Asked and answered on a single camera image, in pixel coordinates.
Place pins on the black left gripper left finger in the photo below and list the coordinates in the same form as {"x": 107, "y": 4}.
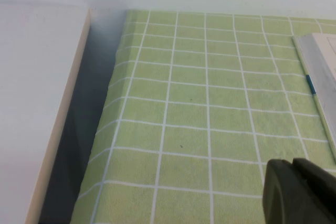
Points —
{"x": 281, "y": 192}

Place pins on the green checkered tablecloth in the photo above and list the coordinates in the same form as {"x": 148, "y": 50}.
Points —
{"x": 210, "y": 103}

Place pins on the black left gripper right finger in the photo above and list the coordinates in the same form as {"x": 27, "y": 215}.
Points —
{"x": 320, "y": 197}

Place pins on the white board with beige edge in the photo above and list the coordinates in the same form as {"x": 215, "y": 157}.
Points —
{"x": 31, "y": 90}

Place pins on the technical textbook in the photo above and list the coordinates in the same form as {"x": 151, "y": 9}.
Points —
{"x": 324, "y": 77}

